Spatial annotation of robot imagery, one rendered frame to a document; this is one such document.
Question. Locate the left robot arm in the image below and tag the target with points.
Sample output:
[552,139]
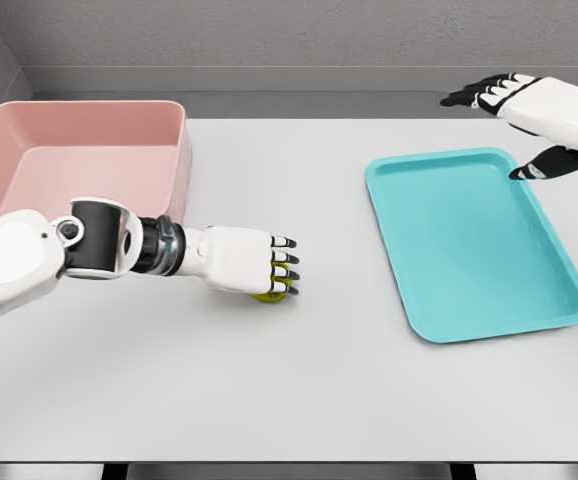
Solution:
[29,255]

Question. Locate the pink basket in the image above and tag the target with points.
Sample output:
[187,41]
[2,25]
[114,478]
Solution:
[86,155]

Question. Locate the yellow-green tennis ball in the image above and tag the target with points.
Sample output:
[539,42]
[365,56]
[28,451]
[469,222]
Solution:
[268,296]

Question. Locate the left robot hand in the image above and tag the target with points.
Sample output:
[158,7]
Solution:
[241,260]

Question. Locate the blue tray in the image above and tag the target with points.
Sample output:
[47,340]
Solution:
[474,240]

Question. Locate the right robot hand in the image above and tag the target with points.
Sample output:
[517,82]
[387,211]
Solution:
[554,112]

